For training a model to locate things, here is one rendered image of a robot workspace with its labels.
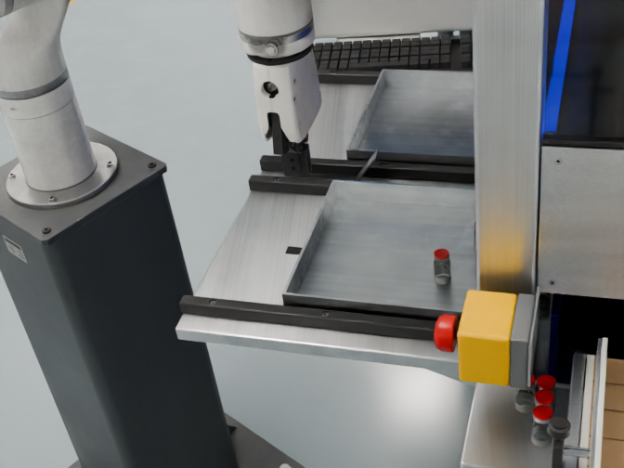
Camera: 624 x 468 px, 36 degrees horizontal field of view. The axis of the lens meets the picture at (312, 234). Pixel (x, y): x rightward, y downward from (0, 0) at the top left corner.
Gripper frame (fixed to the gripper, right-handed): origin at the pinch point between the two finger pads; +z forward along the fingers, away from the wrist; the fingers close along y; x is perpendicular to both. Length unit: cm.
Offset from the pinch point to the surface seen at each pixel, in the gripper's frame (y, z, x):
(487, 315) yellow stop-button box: -18.2, 5.4, -25.6
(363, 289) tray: 0.2, 20.3, -6.6
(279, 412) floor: 50, 109, 34
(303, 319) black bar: -7.9, 19.2, -0.7
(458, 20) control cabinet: 91, 26, -5
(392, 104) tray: 48, 20, 0
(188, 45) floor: 235, 109, 133
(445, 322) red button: -18.2, 7.1, -21.1
